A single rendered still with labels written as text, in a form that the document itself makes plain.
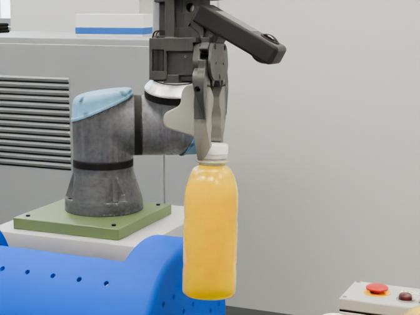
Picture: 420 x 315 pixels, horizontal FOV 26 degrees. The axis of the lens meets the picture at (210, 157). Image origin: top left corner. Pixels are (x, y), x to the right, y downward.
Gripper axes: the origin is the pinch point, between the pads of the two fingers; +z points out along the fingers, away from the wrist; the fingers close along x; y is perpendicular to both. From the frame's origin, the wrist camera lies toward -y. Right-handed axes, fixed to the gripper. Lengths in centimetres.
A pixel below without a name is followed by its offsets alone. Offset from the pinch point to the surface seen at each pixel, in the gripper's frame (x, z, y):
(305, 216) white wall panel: -287, 53, 50
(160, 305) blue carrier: -2.3, 21.3, 7.8
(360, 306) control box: -33.5, 27.2, -13.9
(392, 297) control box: -36.5, 26.1, -18.6
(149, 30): -179, -24, 81
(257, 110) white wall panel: -285, 7, 72
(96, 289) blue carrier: -1.0, 19.5, 16.6
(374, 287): -37.2, 24.8, -15.5
